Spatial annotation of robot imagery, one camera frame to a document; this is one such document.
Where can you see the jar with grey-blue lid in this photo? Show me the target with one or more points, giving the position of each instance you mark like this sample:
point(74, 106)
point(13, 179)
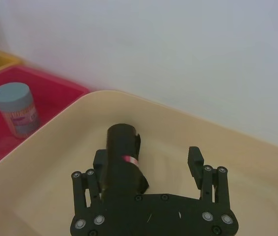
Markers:
point(16, 108)

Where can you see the black cylindrical bottle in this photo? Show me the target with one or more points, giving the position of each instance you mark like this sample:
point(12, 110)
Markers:
point(123, 159)

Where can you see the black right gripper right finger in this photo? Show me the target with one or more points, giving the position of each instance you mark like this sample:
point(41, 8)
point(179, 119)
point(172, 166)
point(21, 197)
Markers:
point(210, 184)

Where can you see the red plastic bin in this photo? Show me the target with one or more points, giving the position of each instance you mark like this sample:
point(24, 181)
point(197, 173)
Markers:
point(55, 91)

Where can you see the cream plastic bin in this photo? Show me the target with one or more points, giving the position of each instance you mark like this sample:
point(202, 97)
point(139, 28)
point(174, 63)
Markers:
point(43, 172)

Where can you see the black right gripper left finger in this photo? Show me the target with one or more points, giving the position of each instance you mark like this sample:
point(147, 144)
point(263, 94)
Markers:
point(81, 189)

